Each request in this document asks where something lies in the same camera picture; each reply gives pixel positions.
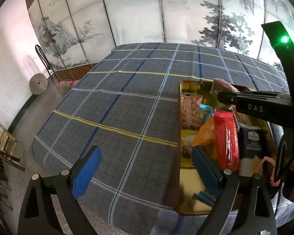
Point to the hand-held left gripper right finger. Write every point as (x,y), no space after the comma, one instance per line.
(205,169)

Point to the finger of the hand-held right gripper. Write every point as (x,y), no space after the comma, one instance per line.
(247,96)

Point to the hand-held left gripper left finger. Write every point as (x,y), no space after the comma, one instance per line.
(85,173)

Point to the pink snack packet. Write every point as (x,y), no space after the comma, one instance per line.
(221,85)

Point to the blue candy wrapper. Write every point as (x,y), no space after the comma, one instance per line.
(203,197)
(205,107)

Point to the red and gold tin box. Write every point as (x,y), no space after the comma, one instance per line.
(188,195)

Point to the red snack packet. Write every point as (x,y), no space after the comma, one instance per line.
(226,142)

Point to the yellow orange snack packet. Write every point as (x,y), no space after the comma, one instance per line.
(205,134)

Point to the dark blue cracker packet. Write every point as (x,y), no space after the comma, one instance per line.
(253,142)

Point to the clear peanut snack packet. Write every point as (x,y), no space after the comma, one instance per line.
(190,113)

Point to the grey plaid tablecloth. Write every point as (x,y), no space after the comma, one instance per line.
(112,102)

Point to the light wooden folding chair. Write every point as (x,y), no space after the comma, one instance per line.
(5,137)

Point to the round grey stone disc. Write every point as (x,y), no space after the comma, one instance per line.
(39,84)

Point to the black metal chair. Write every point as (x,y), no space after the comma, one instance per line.
(48,67)

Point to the painted folding screen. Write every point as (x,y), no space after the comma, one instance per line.
(137,12)

